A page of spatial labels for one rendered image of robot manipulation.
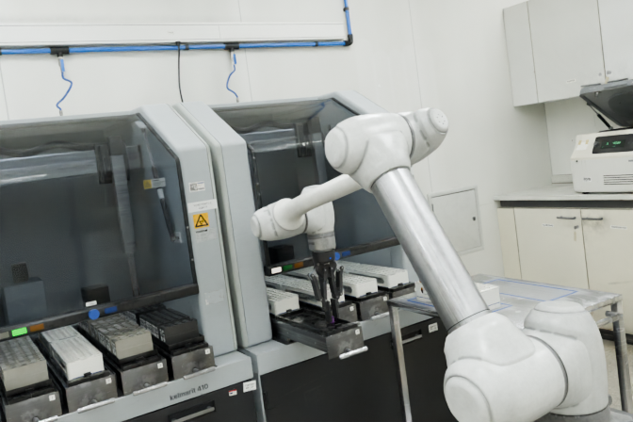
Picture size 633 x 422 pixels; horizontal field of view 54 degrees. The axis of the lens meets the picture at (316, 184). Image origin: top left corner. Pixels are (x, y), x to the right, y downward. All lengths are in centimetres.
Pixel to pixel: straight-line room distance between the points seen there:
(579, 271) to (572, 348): 282
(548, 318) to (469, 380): 25
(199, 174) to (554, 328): 120
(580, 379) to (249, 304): 116
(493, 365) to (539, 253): 312
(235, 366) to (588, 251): 262
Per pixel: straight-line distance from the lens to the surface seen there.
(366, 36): 392
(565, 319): 142
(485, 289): 201
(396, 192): 141
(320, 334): 199
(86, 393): 197
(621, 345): 216
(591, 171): 405
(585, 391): 145
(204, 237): 209
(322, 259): 203
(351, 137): 142
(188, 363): 204
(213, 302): 213
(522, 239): 444
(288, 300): 227
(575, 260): 421
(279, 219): 188
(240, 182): 214
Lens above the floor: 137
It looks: 3 degrees down
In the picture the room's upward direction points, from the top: 7 degrees counter-clockwise
